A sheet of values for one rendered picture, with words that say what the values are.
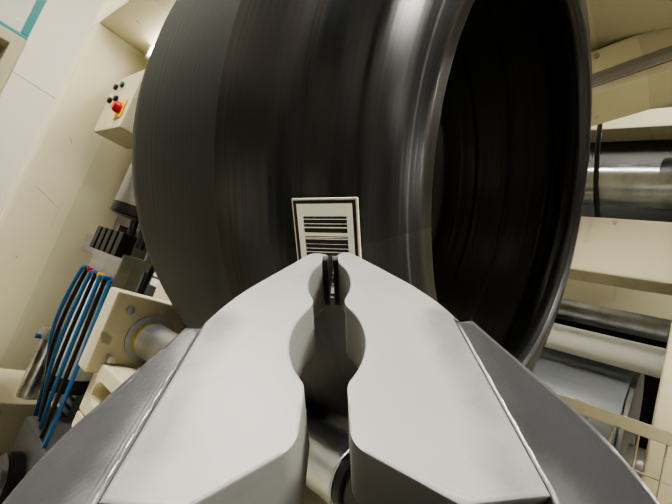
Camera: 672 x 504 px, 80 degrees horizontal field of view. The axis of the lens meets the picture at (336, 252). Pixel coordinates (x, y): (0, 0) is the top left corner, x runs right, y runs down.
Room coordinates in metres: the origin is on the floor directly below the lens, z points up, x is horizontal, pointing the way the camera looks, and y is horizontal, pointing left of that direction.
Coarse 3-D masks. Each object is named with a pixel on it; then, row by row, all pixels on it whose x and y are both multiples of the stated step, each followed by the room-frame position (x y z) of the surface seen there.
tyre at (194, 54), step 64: (192, 0) 0.30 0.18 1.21; (256, 0) 0.23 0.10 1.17; (320, 0) 0.21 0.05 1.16; (384, 0) 0.21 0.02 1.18; (448, 0) 0.22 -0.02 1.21; (512, 0) 0.47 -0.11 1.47; (576, 0) 0.37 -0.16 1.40; (192, 64) 0.28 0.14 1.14; (256, 64) 0.22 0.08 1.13; (320, 64) 0.21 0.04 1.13; (384, 64) 0.21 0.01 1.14; (448, 64) 0.23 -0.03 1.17; (512, 64) 0.55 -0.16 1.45; (576, 64) 0.44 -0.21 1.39; (192, 128) 0.28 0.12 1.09; (256, 128) 0.23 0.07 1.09; (320, 128) 0.22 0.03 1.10; (384, 128) 0.22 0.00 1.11; (448, 128) 0.69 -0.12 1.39; (512, 128) 0.62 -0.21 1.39; (576, 128) 0.50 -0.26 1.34; (192, 192) 0.29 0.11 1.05; (256, 192) 0.24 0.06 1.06; (320, 192) 0.23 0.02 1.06; (384, 192) 0.23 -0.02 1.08; (448, 192) 0.74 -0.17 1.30; (512, 192) 0.66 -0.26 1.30; (576, 192) 0.53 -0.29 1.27; (192, 256) 0.32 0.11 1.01; (256, 256) 0.26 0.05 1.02; (384, 256) 0.24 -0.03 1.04; (448, 256) 0.74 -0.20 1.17; (512, 256) 0.66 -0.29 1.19; (192, 320) 0.40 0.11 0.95; (320, 320) 0.26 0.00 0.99; (512, 320) 0.62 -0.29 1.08; (320, 384) 0.30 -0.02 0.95
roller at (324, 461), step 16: (144, 336) 0.49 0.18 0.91; (160, 336) 0.48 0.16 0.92; (144, 352) 0.49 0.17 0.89; (320, 432) 0.31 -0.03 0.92; (336, 432) 0.31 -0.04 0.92; (320, 448) 0.30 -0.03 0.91; (336, 448) 0.29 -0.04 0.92; (320, 464) 0.29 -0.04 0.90; (336, 464) 0.29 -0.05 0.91; (320, 480) 0.29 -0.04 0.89; (336, 480) 0.28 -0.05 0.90; (320, 496) 0.30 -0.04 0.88; (336, 496) 0.28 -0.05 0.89; (352, 496) 0.29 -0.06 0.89
